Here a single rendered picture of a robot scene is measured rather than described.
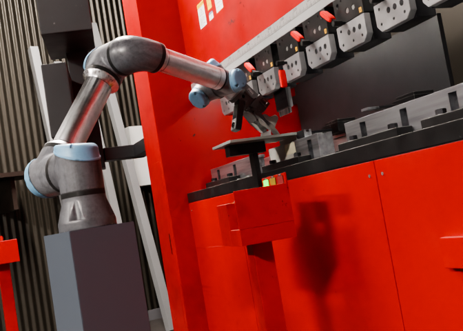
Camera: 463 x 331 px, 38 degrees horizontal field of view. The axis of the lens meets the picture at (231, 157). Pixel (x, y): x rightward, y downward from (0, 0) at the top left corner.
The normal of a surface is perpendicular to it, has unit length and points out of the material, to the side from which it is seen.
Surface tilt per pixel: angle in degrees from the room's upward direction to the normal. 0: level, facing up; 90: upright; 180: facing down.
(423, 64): 90
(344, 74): 90
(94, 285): 90
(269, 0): 90
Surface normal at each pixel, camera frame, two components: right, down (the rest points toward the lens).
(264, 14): -0.91, 0.12
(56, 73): 0.17, -0.11
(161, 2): 0.37, -0.14
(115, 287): 0.58, -0.16
